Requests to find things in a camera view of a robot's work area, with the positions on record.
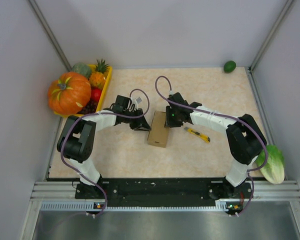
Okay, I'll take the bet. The green lettuce head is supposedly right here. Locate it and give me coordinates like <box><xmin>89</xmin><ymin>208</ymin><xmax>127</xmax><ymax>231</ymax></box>
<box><xmin>260</xmin><ymin>145</ymin><xmax>285</xmax><ymax>185</ymax></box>

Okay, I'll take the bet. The yellow utility knife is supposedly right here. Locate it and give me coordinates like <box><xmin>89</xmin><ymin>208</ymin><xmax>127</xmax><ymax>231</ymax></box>
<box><xmin>184</xmin><ymin>127</ymin><xmax>211</xmax><ymax>143</ymax></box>

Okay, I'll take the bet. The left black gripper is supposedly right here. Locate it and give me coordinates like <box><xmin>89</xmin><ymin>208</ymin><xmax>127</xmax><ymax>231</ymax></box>
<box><xmin>122</xmin><ymin>108</ymin><xmax>151</xmax><ymax>132</ymax></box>

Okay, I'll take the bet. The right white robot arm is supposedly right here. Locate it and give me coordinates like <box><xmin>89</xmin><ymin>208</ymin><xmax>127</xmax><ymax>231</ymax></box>
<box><xmin>165</xmin><ymin>92</ymin><xmax>267</xmax><ymax>198</ymax></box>

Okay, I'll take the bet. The dark grape bunch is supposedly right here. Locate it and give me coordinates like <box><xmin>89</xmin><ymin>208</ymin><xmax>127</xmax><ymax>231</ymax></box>
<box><xmin>78</xmin><ymin>99</ymin><xmax>98</xmax><ymax>115</ymax></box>

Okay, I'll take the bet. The green squash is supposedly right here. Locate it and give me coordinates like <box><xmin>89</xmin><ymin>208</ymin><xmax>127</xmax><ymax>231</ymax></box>
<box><xmin>71</xmin><ymin>62</ymin><xmax>92</xmax><ymax>79</ymax></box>

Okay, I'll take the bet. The green lime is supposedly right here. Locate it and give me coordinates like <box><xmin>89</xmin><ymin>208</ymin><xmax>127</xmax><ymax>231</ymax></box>
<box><xmin>223</xmin><ymin>60</ymin><xmax>237</xmax><ymax>74</ymax></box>

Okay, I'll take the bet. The brown cardboard express box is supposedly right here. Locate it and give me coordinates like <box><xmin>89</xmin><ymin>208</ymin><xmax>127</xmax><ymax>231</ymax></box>
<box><xmin>147</xmin><ymin>110</ymin><xmax>169</xmax><ymax>148</ymax></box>

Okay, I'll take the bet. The aluminium frame rail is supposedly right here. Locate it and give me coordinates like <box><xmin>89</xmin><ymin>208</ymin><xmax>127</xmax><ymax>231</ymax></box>
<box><xmin>30</xmin><ymin>178</ymin><xmax>300</xmax><ymax>216</ymax></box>

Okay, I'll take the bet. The small pineapple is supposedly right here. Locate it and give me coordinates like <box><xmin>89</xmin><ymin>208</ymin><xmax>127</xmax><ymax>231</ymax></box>
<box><xmin>89</xmin><ymin>59</ymin><xmax>109</xmax><ymax>90</ymax></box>

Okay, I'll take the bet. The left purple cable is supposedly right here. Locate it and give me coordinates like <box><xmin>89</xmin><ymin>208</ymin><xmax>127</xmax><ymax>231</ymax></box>
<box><xmin>59</xmin><ymin>88</ymin><xmax>151</xmax><ymax>217</ymax></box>

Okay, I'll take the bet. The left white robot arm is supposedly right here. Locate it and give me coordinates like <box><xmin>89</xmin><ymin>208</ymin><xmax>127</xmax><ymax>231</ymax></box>
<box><xmin>57</xmin><ymin>95</ymin><xmax>151</xmax><ymax>199</ymax></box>

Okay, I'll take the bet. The orange pumpkin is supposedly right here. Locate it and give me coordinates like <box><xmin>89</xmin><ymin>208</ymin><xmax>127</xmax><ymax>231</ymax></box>
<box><xmin>47</xmin><ymin>71</ymin><xmax>92</xmax><ymax>115</ymax></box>

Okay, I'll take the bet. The yellow plastic tray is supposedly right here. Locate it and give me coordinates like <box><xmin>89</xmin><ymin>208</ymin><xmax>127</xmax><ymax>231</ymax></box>
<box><xmin>51</xmin><ymin>63</ymin><xmax>113</xmax><ymax>118</ymax></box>

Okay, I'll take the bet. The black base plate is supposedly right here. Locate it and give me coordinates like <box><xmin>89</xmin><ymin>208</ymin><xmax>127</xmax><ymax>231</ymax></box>
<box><xmin>46</xmin><ymin>176</ymin><xmax>266</xmax><ymax>208</ymax></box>

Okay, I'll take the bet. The red apple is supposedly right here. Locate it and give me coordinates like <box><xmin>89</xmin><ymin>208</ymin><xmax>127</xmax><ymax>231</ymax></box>
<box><xmin>90</xmin><ymin>88</ymin><xmax>102</xmax><ymax>103</ymax></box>

